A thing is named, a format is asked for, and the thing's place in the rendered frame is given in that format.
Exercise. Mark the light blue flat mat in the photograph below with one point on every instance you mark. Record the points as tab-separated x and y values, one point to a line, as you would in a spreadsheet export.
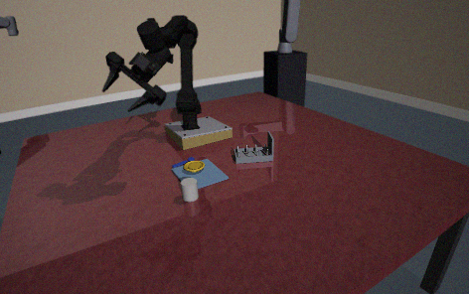
209	175

